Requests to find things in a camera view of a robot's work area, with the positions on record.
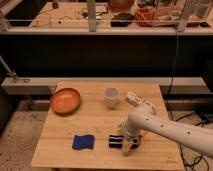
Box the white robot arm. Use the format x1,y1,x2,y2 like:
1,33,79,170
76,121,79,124
121,102,213,159

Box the translucent plastic cup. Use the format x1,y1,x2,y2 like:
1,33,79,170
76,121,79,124
103,87,119,108

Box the orange ceramic bowl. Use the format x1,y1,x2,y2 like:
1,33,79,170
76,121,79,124
50,88,81,115

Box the orange carrot toy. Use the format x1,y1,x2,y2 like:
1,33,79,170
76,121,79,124
140,130,148,138

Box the white tube bottle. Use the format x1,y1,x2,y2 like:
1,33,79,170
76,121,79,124
126,92,144,106

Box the blue cloth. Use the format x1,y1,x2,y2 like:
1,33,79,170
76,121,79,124
72,135,95,150

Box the black object on bench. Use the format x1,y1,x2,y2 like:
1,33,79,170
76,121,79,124
110,12,134,27

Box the wooden background workbench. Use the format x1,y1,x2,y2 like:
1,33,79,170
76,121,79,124
29,1,141,29

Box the black floor cables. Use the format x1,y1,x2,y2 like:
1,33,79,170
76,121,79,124
171,111,213,171

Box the grey metal shelf rail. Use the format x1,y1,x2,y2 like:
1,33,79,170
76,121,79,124
1,77,213,95

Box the blue hanging cable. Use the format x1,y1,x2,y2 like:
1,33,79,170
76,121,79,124
167,31,181,96

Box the aluminium frame post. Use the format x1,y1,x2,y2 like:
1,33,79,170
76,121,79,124
87,0,96,32

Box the metal clamp bracket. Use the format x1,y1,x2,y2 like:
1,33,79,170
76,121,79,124
0,54,32,85

